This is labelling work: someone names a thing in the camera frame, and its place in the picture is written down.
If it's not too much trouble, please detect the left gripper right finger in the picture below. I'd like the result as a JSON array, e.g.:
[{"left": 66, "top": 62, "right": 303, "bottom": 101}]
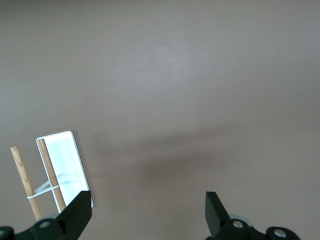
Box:
[{"left": 204, "top": 191, "right": 300, "bottom": 240}]

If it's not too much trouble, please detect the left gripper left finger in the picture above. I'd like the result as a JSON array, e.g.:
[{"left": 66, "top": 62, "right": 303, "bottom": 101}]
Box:
[{"left": 0, "top": 190, "right": 94, "bottom": 240}]

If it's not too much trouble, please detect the white rack with wooden bars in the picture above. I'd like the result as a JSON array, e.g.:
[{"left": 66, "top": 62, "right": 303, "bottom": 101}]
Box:
[{"left": 9, "top": 129, "right": 95, "bottom": 222}]

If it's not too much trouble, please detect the brown table cover sheet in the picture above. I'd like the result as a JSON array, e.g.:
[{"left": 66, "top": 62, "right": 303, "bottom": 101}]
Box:
[{"left": 0, "top": 0, "right": 320, "bottom": 240}]

